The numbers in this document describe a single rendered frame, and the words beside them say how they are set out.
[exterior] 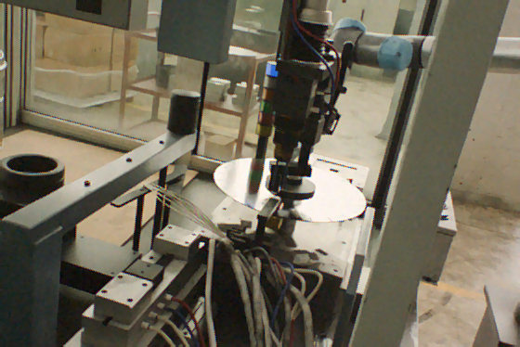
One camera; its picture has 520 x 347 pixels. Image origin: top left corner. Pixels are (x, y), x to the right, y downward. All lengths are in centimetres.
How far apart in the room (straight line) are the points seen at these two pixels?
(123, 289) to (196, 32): 41
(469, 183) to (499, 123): 50
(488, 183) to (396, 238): 398
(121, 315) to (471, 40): 61
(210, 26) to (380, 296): 54
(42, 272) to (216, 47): 42
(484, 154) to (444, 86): 392
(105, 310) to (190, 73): 97
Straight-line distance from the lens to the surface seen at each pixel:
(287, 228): 117
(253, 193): 108
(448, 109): 42
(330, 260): 111
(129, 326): 83
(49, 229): 72
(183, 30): 89
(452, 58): 41
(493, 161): 437
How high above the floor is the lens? 137
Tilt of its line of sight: 20 degrees down
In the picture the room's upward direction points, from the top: 11 degrees clockwise
